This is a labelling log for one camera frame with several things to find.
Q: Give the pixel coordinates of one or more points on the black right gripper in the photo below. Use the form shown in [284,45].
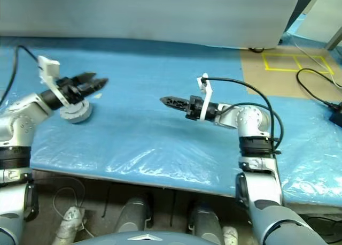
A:
[195,108]

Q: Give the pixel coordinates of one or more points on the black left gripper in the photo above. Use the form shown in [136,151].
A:
[69,91]

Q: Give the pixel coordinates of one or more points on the silver motor rotor disc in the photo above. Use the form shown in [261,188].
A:
[68,111]

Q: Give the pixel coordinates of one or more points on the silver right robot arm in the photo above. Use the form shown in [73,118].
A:
[251,119]

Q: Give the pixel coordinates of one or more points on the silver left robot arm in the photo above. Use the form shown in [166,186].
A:
[18,122]

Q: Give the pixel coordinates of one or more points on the small white paper scrap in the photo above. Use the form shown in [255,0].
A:
[97,95]

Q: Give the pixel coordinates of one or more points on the large white board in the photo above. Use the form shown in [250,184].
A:
[133,12]

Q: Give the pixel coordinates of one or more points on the brown cardboard sheet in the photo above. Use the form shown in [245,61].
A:
[272,82]

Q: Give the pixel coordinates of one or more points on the yellow tape outline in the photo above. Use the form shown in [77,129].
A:
[283,69]

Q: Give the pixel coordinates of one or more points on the grey left robot leg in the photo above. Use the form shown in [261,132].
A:
[133,215]

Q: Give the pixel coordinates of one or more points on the grey robot leg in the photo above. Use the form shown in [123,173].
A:
[205,222]
[133,215]

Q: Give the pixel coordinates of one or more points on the grey right robot leg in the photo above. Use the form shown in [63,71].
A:
[205,222]

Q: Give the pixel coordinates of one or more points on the grey robot torso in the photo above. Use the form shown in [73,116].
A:
[139,237]

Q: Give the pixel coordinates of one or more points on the white right robot foot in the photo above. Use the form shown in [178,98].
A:
[230,234]

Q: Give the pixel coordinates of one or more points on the white robot foot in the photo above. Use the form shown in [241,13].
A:
[69,226]
[230,234]

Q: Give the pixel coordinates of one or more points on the white left robot foot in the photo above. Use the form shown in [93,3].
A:
[69,226]

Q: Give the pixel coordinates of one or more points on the black power adapter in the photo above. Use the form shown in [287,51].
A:
[337,116]

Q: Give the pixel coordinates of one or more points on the white panel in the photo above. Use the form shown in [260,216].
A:
[318,17]

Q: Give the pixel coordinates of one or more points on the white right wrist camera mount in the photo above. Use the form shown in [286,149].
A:
[207,95]

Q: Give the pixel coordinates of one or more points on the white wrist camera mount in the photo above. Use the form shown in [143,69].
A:
[48,65]
[207,95]

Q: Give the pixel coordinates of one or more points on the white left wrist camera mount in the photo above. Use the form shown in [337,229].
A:
[48,65]

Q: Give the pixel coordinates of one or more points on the grey metal post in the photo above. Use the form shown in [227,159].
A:
[335,39]

